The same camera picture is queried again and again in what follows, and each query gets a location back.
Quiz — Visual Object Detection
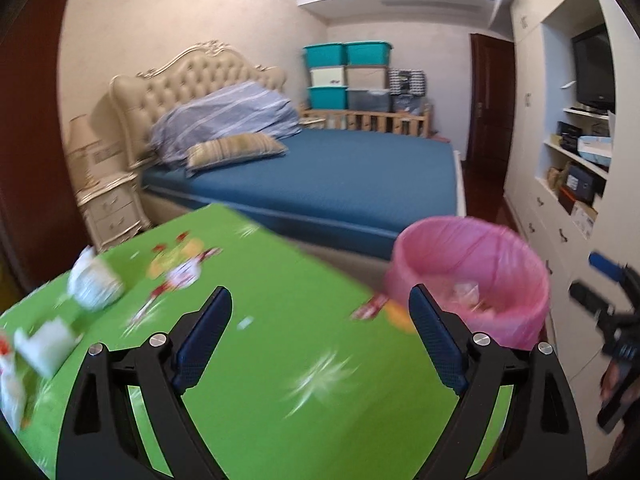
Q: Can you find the brown wooden door panel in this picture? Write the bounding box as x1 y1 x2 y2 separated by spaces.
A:
0 0 97 302

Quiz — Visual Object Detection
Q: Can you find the dark wooden room door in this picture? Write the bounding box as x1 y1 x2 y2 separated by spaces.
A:
468 32 516 212

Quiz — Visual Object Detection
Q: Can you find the wooden crib rail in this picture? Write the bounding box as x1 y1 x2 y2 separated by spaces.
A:
298 102 432 139

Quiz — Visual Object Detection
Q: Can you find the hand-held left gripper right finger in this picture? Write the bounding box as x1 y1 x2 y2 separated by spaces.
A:
408 283 587 480

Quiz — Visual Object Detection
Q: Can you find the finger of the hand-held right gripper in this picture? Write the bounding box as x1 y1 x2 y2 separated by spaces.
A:
588 251 626 281
569 282 616 322

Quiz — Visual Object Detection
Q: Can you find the teal storage box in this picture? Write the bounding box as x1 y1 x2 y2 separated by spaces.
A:
307 84 349 110
303 43 347 69
344 41 393 67

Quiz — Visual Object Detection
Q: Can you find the white foam block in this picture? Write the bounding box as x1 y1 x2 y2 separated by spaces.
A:
14 316 83 377

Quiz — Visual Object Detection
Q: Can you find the grey clear storage box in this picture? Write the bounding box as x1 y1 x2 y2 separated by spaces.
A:
346 87 391 113

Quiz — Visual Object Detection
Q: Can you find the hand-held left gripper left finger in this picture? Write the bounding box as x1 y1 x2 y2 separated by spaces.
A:
56 285 234 480

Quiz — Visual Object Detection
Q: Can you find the grey striped duvet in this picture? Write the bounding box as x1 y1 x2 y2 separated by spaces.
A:
149 79 303 164

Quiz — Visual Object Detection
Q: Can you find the houndstooth fabric bag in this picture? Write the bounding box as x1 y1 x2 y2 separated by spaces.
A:
388 68 428 97

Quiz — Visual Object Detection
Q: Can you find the white storage box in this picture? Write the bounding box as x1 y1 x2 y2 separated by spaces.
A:
309 65 347 87

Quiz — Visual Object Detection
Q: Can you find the white built-in wardrobe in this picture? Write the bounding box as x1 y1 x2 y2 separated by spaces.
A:
502 0 640 466

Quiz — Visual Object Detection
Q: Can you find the black television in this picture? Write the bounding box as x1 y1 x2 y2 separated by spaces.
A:
571 23 617 111

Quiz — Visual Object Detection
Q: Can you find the light blue box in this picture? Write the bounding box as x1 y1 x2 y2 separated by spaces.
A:
577 134 614 166

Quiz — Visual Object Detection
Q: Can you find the long white tissue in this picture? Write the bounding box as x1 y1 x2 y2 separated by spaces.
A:
0 355 28 432

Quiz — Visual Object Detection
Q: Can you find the blue bed mattress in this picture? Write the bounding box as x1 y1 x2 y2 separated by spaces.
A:
139 127 467 262

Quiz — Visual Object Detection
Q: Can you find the pink lined trash bin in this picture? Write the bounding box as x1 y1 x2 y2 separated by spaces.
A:
384 216 551 350

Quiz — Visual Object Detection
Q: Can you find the beige bedside lamp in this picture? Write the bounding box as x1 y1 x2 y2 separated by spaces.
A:
64 113 102 187

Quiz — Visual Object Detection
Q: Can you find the black safe box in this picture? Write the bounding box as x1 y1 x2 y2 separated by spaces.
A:
564 162 604 206

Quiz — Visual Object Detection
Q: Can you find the brown striped pillow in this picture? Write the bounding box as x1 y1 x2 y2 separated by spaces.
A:
185 133 289 172

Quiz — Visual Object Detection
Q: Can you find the beige tufted headboard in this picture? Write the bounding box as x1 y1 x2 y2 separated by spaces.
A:
108 39 289 172

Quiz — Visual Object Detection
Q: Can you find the person's right hand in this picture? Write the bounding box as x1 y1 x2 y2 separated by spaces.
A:
599 360 626 404

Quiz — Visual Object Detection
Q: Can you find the cream nightstand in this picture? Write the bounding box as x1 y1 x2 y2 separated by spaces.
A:
74 169 152 254

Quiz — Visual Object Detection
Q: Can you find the beige storage box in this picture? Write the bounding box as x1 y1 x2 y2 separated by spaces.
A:
345 64 390 90

